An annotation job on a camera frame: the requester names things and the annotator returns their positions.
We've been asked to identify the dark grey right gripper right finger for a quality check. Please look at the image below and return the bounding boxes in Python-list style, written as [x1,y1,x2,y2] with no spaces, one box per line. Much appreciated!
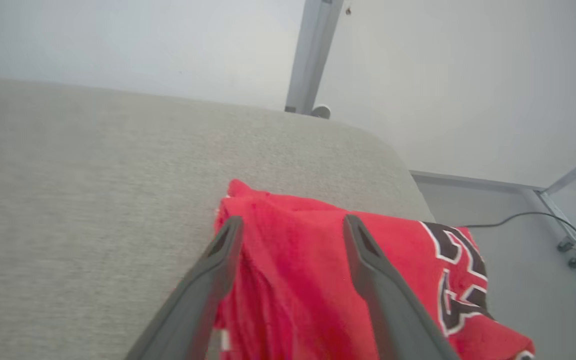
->
[342,214,461,360]

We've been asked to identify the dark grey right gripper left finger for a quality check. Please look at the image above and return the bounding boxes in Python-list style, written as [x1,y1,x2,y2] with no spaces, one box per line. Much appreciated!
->
[124,215,244,360]

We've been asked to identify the red basketball jersey white sleeves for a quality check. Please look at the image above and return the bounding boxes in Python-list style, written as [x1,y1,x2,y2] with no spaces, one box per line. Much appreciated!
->
[213,179,536,360]

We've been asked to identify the grey baseboard strip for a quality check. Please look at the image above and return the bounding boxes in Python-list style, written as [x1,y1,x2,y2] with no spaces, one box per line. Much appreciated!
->
[410,170,544,193]

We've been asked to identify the thin black floor cable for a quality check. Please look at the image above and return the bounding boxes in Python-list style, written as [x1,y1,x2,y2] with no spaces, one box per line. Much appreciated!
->
[455,211,576,286]

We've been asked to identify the grey metal wheeled frame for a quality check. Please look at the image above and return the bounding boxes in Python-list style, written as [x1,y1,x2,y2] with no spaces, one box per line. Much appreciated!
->
[535,152,576,251]

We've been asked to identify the grey metal post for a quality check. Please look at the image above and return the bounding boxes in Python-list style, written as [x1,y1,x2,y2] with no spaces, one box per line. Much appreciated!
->
[284,0,345,115]

